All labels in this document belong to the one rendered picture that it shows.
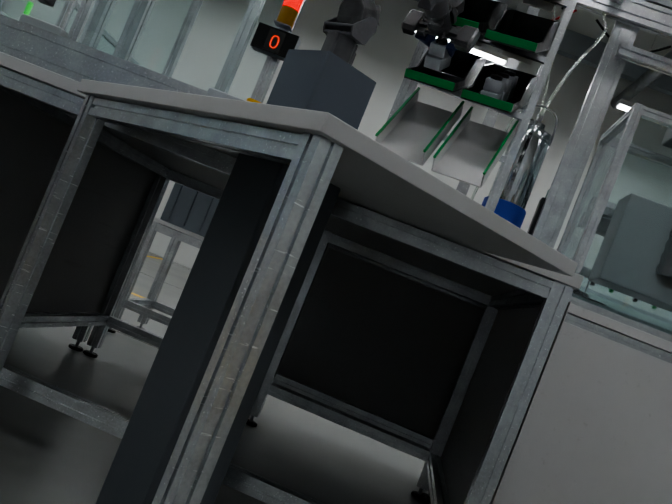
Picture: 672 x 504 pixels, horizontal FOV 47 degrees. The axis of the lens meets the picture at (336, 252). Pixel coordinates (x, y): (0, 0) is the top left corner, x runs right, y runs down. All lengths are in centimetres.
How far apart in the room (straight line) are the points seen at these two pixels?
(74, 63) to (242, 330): 114
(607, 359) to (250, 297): 161
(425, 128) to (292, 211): 101
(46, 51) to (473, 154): 109
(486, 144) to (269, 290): 109
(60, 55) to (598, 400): 180
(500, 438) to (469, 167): 66
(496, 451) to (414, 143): 77
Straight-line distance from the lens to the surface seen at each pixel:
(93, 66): 205
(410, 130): 203
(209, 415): 111
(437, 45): 198
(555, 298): 176
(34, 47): 213
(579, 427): 253
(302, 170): 110
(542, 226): 312
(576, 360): 251
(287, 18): 226
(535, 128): 282
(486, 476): 177
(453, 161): 197
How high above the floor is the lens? 65
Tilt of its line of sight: 2 degrees up
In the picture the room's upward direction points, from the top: 22 degrees clockwise
